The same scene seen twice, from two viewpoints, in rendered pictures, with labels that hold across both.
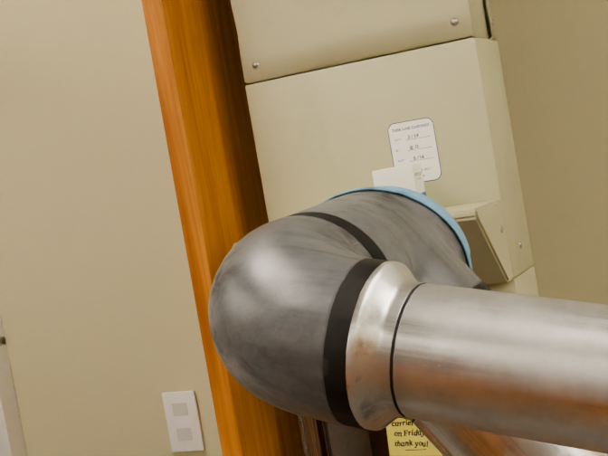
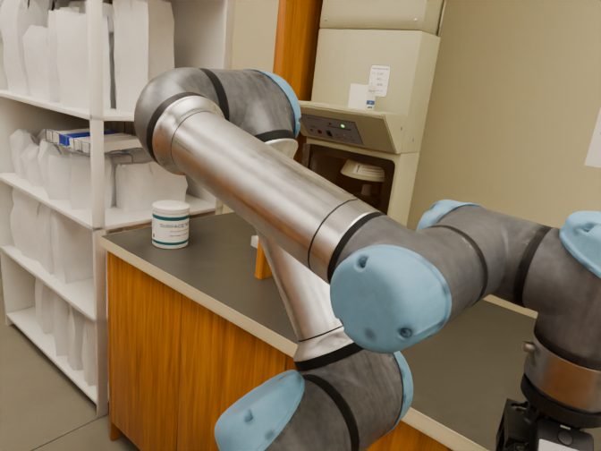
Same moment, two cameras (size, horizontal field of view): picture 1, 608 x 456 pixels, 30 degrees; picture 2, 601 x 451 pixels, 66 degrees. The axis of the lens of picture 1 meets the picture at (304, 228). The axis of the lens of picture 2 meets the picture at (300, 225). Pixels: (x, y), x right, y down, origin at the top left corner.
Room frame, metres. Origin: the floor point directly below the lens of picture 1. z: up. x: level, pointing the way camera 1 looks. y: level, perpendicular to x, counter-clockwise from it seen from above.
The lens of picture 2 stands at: (0.14, -0.29, 1.55)
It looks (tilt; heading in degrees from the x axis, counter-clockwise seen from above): 17 degrees down; 13
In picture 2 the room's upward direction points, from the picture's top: 6 degrees clockwise
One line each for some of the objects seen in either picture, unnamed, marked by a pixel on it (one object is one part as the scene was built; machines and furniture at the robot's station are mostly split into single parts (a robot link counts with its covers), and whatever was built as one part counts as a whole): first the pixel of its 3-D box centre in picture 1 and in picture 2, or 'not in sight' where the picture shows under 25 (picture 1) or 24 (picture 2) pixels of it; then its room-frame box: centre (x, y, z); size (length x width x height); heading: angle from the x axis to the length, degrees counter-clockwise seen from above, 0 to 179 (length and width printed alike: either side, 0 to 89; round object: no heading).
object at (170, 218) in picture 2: not in sight; (170, 224); (1.61, 0.54, 1.02); 0.13 x 0.13 x 0.15
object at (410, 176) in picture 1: (400, 191); (362, 97); (1.38, -0.12, 1.54); 0.05 x 0.05 x 0.06; 71
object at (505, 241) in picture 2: not in sight; (473, 252); (0.58, -0.36, 1.42); 0.11 x 0.11 x 0.08; 60
